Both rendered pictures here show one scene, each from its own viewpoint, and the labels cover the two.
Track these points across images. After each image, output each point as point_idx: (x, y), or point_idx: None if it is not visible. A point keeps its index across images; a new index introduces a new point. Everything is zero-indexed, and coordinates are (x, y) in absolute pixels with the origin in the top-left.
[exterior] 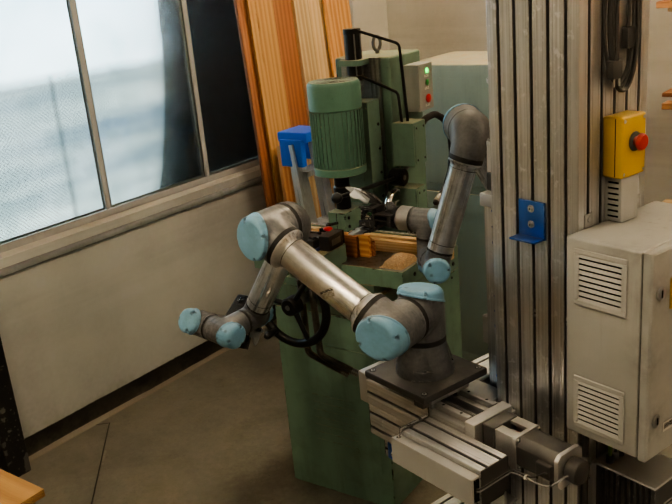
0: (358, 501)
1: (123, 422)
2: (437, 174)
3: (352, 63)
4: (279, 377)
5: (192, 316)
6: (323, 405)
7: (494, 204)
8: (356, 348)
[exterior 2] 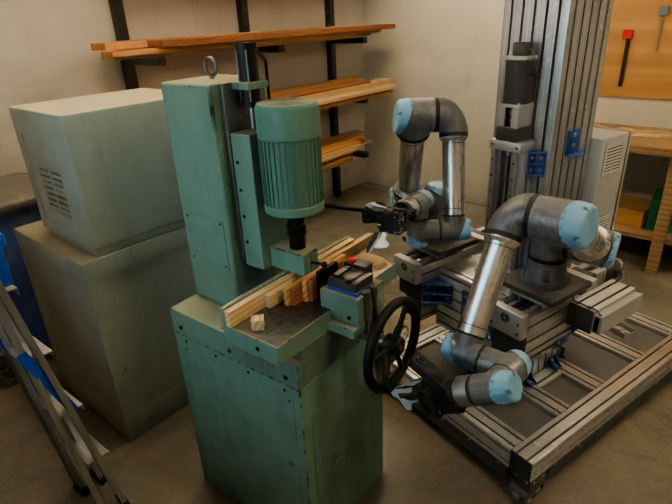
0: (366, 498)
1: None
2: (129, 228)
3: (262, 84)
4: None
5: (516, 375)
6: (342, 447)
7: (553, 142)
8: None
